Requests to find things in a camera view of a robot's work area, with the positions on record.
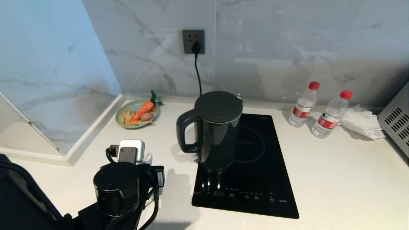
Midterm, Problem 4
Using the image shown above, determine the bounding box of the crumpled white tissue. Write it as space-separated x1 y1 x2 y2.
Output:
340 103 387 141

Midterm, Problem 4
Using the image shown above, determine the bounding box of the red-capped water bottle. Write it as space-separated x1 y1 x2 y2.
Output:
312 90 354 139
289 81 321 128

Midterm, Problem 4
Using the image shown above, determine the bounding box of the yellow toy fries pile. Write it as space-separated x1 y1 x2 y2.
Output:
120 109 153 127

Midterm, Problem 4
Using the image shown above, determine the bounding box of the silver vented appliance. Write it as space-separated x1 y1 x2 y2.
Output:
377 80 409 159

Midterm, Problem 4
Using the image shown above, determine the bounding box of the black glass induction cooktop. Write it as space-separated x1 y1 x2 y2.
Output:
191 114 300 220

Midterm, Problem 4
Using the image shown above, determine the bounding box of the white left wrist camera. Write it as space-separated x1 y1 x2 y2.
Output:
106 139 146 165

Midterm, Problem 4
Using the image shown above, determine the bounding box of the orange toy carrot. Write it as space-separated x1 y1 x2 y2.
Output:
129 89 164 124

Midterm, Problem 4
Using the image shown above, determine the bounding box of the black electric kettle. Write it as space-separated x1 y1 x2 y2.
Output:
176 91 244 173

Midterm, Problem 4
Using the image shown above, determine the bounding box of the black power cord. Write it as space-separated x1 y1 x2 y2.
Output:
191 42 203 96

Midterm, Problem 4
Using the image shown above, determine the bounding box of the dark grey wall socket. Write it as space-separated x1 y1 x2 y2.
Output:
182 30 205 54

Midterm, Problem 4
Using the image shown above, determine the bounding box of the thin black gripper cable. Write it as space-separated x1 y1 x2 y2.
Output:
137 187 160 230

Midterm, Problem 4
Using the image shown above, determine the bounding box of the green plate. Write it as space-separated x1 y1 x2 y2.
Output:
115 99 161 129

